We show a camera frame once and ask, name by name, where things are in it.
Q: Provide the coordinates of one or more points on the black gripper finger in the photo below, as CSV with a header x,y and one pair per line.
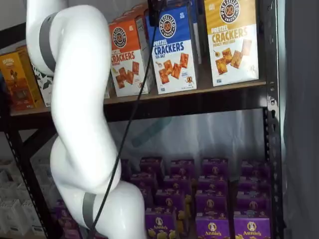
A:
x,y
152,17

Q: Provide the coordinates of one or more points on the blue pretzel crackers box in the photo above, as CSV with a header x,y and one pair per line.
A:
x,y
174,62
197,30

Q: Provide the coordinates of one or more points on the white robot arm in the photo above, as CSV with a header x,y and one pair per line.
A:
x,y
79,99

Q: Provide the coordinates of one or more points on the orange pretzel crackers box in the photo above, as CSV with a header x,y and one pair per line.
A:
x,y
134,14
139,7
124,62

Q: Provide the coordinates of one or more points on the wooden shelf board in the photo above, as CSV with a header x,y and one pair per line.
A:
x,y
199,88

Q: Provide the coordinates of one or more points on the yellow pretzel crackers box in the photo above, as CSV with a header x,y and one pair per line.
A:
x,y
231,49

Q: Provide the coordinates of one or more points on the Simple Mills sweet thins box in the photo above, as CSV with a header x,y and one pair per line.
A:
x,y
43,84

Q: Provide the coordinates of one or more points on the orange brown snack box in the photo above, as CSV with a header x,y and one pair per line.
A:
x,y
22,49
17,82

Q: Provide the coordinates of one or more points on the purple Annie's box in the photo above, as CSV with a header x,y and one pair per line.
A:
x,y
149,199
254,185
64,210
213,184
251,229
169,200
144,181
211,203
254,169
159,224
182,168
71,230
211,227
214,168
125,170
150,165
177,184
253,204

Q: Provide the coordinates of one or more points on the white backdrop sheet teal logo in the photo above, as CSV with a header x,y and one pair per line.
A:
x,y
187,134

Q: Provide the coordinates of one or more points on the white carton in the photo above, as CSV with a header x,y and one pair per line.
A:
x,y
10,216
7,190
30,215

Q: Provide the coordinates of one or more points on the black metal shelf frame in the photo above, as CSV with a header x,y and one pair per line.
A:
x,y
271,149

